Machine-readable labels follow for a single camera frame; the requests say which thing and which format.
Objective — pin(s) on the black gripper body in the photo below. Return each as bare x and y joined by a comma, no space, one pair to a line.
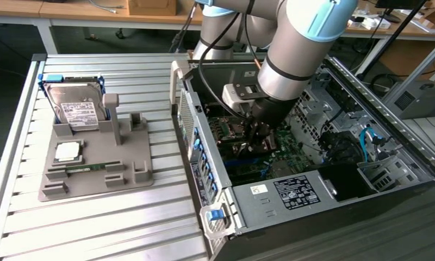
271,111

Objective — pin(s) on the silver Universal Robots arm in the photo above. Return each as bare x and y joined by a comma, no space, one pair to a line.
293,54

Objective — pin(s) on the CPU socket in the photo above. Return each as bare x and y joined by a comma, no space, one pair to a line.
235,127

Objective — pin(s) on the green motherboard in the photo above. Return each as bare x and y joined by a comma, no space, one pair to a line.
288,142

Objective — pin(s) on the black RAM slot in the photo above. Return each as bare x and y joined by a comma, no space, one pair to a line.
228,142

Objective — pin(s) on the blue expansion slot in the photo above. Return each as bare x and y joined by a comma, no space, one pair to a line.
239,162

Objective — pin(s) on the open black PC case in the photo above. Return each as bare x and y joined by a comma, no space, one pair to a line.
183,108

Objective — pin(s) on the grey power supply unit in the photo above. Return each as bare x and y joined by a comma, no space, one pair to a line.
260,206

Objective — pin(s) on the blue case latch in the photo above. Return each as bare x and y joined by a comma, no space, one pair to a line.
213,215

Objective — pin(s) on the silver disk bay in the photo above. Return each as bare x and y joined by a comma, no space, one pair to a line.
387,174

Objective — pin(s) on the grey computer tower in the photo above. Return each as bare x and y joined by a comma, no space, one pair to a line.
420,100

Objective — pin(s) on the white box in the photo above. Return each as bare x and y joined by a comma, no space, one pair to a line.
379,24

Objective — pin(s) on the grey plastic parts rack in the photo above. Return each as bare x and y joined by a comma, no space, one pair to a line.
93,152

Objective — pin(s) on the black slanted pole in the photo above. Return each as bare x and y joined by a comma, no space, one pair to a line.
395,35

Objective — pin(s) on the black monitor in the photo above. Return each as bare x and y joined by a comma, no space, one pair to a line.
391,16

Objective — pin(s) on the cluttered wooden desk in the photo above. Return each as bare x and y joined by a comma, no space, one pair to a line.
412,33

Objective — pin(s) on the silver hard disk drive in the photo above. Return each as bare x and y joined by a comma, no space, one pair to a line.
76,106

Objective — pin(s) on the green RAM stick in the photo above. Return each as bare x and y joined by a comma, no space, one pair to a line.
78,168

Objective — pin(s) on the brown cardboard box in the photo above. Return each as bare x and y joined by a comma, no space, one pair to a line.
152,8

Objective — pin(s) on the silver CPU chip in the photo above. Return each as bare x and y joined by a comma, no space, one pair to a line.
66,150

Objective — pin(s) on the blue disk carrier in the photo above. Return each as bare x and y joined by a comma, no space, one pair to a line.
53,79

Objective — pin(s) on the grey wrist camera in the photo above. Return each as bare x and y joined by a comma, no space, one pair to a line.
232,95

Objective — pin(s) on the aluminium profile frame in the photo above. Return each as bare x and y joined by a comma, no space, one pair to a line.
432,58

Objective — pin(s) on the wooden desk white frame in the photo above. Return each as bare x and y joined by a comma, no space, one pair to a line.
76,11

